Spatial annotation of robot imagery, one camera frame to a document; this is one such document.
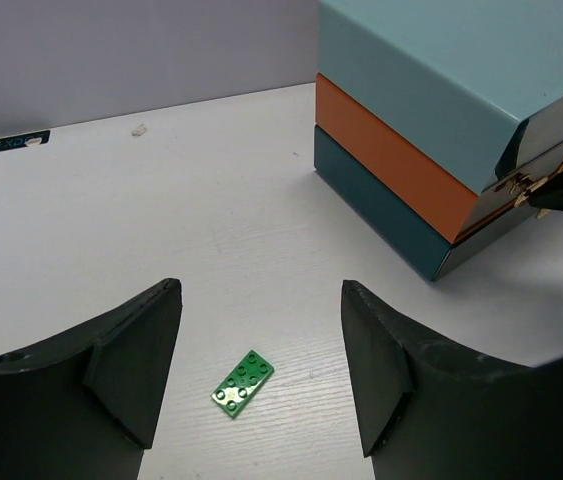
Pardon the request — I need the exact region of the white tape scrap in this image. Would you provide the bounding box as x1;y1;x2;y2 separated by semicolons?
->
131;124;148;138

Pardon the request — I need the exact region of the gold drawer knob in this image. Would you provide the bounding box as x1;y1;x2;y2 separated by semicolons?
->
489;173;551;219

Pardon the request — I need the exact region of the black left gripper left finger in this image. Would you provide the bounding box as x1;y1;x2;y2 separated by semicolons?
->
0;278;182;479

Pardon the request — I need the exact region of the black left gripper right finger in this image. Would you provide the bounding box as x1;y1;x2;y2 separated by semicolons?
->
341;280;563;479

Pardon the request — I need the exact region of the green lego plate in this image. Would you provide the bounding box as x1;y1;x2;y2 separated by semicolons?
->
211;350;275;419

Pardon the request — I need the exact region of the teal orange drawer cabinet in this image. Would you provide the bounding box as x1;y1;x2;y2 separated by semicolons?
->
314;1;563;281

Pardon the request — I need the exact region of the blue table corner label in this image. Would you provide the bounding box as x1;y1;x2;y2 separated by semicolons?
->
0;130;51;152

